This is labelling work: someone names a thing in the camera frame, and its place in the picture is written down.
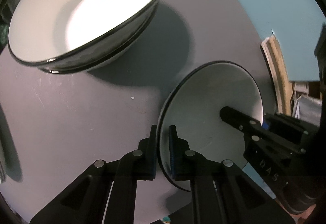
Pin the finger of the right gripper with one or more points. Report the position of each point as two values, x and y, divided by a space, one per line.
296 131
242 122

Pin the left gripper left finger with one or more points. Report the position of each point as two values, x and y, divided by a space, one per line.
106 191

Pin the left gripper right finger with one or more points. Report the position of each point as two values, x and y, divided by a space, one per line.
221 192

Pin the white plate black rim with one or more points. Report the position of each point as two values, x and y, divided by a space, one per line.
13 168

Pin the right hand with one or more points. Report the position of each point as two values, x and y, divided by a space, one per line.
314 214

